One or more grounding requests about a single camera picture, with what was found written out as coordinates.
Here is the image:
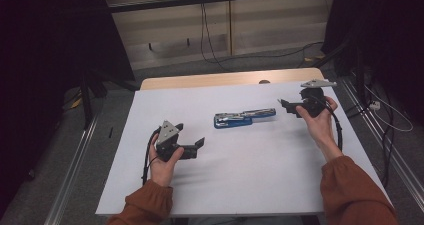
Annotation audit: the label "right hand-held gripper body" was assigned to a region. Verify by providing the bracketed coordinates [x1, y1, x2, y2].
[299, 79, 338, 118]

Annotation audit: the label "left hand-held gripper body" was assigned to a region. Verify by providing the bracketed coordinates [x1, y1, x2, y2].
[155, 119, 183, 163]

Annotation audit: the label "blue stapler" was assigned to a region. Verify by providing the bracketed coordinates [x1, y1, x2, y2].
[213, 107, 277, 130]

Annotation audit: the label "person's right hand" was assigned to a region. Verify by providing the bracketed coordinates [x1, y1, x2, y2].
[295, 96, 339, 149]

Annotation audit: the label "person's left hand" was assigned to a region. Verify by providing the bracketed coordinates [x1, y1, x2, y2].
[148, 142, 185, 188]

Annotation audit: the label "white table cover board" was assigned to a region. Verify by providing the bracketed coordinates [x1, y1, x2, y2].
[95, 79, 395, 217]

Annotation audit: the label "black metal stand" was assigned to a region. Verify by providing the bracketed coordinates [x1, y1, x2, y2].
[313, 34, 368, 103]
[79, 68, 138, 131]

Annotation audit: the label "person's grey trousers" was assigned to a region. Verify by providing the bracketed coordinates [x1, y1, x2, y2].
[173, 215, 321, 225]

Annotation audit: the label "narrow black curtain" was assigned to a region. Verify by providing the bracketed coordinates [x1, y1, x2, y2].
[321, 0, 424, 126]

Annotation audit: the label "wide black curtain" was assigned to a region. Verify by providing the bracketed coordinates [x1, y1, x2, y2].
[0, 0, 136, 213]

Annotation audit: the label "left hand-held gripper black cable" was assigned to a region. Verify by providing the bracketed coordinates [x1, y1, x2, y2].
[142, 127, 162, 186]

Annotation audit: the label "hand-held gripper black cable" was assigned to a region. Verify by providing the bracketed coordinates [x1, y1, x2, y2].
[309, 96, 344, 152]
[142, 127, 162, 186]

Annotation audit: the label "right hand-held gripper black cable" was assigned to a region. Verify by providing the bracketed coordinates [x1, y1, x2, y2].
[309, 96, 344, 152]

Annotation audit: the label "black cable along floor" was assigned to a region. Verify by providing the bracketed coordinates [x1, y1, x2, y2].
[206, 41, 325, 66]

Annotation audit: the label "bundle of black floor cables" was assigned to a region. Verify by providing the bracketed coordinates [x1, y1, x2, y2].
[344, 94, 396, 189]

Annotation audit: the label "white cable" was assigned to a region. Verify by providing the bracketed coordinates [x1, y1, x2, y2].
[364, 84, 414, 133]

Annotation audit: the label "black hanging cable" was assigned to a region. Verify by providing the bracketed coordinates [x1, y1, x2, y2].
[199, 1, 231, 71]

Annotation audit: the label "silver metal floor rail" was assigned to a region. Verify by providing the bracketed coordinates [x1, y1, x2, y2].
[43, 116, 99, 225]
[338, 76, 424, 203]

